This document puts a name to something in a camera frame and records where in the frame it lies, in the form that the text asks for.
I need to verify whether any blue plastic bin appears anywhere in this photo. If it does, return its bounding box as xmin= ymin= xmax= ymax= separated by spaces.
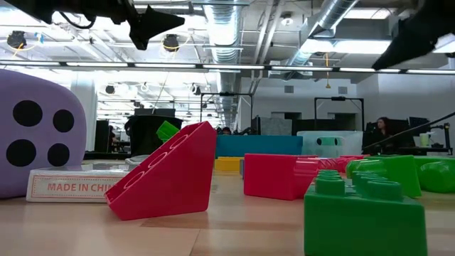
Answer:
xmin=215 ymin=134 xmax=304 ymax=158

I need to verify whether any grey acoustic panel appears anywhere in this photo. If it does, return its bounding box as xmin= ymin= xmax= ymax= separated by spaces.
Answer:
xmin=260 ymin=117 xmax=293 ymax=137

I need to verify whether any silver ribbed ceiling duct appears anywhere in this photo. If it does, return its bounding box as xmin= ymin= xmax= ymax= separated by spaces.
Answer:
xmin=284 ymin=0 xmax=360 ymax=68
xmin=202 ymin=0 xmax=246 ymax=134

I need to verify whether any long ceiling light rail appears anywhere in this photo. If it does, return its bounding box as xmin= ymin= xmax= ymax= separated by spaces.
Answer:
xmin=0 ymin=60 xmax=455 ymax=75

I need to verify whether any small yellow toy brick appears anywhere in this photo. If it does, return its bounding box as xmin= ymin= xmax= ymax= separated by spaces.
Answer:
xmin=214 ymin=156 xmax=245 ymax=174

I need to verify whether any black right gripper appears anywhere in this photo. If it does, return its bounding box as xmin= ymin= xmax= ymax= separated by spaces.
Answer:
xmin=371 ymin=0 xmax=455 ymax=71

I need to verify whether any clear plastic bin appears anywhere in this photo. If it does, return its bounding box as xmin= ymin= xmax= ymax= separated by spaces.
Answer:
xmin=296 ymin=130 xmax=364 ymax=159

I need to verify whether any dark green toy brick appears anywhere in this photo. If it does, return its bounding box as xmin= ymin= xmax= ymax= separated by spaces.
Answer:
xmin=304 ymin=169 xmax=429 ymax=256

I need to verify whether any cyan foam die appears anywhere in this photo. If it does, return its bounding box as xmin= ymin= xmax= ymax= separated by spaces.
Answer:
xmin=315 ymin=137 xmax=344 ymax=157

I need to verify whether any purple foam die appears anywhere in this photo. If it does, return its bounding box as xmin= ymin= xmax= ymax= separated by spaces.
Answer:
xmin=0 ymin=68 xmax=88 ymax=199

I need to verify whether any black ceiling-hung device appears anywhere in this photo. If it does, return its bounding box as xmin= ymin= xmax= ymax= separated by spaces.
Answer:
xmin=6 ymin=30 xmax=28 ymax=49
xmin=162 ymin=33 xmax=181 ymax=53

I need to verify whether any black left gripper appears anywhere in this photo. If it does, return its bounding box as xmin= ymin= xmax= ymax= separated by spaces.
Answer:
xmin=85 ymin=0 xmax=186 ymax=50

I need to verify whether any red sloped toy brick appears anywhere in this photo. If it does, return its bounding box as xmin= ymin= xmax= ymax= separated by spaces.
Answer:
xmin=105 ymin=120 xmax=218 ymax=221

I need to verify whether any green plastic basket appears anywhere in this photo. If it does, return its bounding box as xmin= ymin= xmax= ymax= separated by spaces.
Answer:
xmin=156 ymin=119 xmax=181 ymax=143

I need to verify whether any black gantry frame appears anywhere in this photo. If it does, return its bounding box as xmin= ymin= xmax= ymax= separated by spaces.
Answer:
xmin=200 ymin=92 xmax=255 ymax=133
xmin=314 ymin=96 xmax=365 ymax=132

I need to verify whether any black background desk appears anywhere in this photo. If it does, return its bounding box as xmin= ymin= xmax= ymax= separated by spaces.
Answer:
xmin=369 ymin=146 xmax=454 ymax=156

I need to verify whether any small green toy brick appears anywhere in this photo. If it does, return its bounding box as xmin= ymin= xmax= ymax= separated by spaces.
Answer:
xmin=346 ymin=155 xmax=422 ymax=198
xmin=414 ymin=156 xmax=455 ymax=194

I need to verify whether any large red toy brick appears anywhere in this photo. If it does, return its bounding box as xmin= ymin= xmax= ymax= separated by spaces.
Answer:
xmin=243 ymin=153 xmax=338 ymax=201

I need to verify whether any black tall cabinet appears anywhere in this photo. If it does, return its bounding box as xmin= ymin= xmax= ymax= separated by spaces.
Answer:
xmin=95 ymin=119 xmax=109 ymax=153

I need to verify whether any dark background monitor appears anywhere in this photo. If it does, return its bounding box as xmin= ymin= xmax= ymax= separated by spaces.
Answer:
xmin=134 ymin=108 xmax=176 ymax=118

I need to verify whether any thin black slanted bar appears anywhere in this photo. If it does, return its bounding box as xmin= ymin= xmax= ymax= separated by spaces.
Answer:
xmin=362 ymin=111 xmax=455 ymax=151

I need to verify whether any red white playing card box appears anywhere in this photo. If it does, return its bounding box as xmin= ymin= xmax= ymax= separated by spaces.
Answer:
xmin=26 ymin=164 xmax=129 ymax=203

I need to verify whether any white pillar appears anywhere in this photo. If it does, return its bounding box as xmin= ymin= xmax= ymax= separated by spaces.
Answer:
xmin=70 ymin=73 xmax=99 ymax=153

